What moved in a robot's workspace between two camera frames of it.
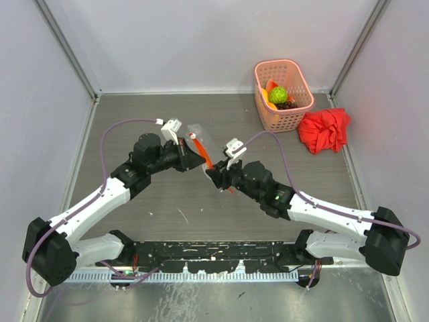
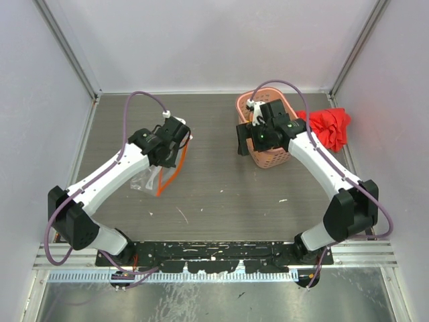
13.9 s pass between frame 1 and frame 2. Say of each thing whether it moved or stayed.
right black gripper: moved
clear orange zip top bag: moved
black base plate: stayed
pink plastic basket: moved
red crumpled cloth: stayed
